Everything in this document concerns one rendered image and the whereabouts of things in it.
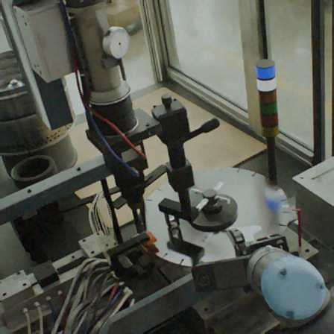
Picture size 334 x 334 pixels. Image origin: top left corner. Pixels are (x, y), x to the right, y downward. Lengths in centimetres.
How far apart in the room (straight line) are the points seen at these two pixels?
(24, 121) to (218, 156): 59
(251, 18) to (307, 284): 105
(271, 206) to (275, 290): 52
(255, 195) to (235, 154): 50
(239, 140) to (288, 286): 112
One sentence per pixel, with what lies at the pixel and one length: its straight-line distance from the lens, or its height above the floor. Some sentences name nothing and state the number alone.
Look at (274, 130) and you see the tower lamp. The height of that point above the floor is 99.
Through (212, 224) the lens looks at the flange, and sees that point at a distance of 120.
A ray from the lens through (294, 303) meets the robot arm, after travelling 76.
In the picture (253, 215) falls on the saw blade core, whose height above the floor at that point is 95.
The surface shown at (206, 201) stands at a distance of 121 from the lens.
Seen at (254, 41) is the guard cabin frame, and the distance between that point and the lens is 169.
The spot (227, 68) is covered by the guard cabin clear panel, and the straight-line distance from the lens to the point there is 191.
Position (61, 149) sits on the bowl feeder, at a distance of 180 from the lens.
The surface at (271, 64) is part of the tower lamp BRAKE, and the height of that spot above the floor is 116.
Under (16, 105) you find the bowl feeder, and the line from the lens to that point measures 164.
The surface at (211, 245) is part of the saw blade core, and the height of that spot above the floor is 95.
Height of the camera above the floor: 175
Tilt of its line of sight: 35 degrees down
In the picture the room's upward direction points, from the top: 11 degrees counter-clockwise
